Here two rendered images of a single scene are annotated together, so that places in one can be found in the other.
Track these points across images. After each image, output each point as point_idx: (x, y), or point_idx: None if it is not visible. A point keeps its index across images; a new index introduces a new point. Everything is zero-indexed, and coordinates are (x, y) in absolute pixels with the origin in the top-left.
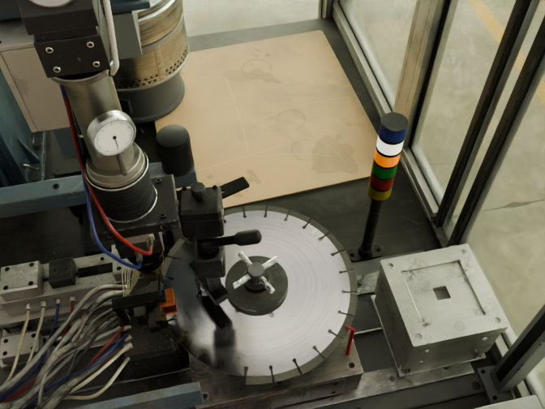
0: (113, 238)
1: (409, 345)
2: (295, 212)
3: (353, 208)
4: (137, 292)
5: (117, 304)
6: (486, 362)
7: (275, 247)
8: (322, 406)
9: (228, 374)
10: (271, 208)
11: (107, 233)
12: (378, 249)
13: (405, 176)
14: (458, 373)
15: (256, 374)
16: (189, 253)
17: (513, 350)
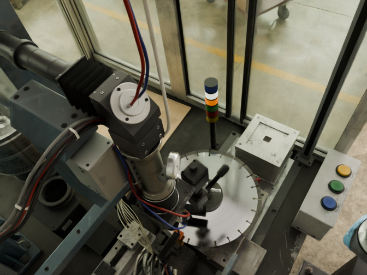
0: (173, 220)
1: (275, 168)
2: (188, 153)
3: (190, 136)
4: (152, 246)
5: (161, 256)
6: (293, 153)
7: None
8: (260, 222)
9: None
10: None
11: (171, 219)
12: (217, 144)
13: (196, 107)
14: (290, 165)
15: (244, 228)
16: None
17: (308, 138)
